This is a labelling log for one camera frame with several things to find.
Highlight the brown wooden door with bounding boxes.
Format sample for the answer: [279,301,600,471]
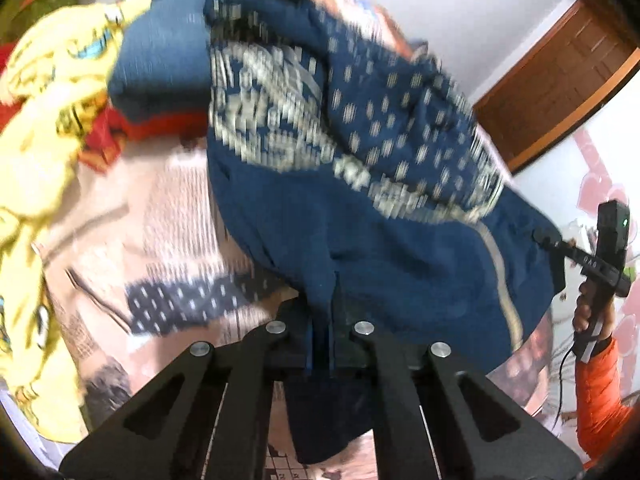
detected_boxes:
[474,0,639,171]

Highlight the white sliding door with hearts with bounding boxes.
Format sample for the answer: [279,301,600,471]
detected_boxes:
[515,102,639,418]

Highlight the yellow cartoon blanket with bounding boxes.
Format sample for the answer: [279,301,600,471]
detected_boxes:
[1,0,152,443]

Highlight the navy patterned hooded robe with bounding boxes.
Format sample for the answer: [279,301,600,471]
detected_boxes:
[202,0,566,466]

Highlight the orange sleeve forearm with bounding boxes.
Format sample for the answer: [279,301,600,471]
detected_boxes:
[575,337,632,466]

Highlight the red plush item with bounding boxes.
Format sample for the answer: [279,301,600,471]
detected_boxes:
[78,106,207,174]

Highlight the folded blue jeans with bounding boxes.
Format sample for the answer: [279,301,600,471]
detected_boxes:
[107,0,217,122]

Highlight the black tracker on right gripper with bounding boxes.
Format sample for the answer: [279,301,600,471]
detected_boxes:
[596,200,630,271]

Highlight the printed newspaper bedspread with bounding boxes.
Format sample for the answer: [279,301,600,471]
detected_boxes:
[29,0,557,480]

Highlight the right hand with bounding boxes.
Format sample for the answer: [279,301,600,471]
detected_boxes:
[573,280,616,340]

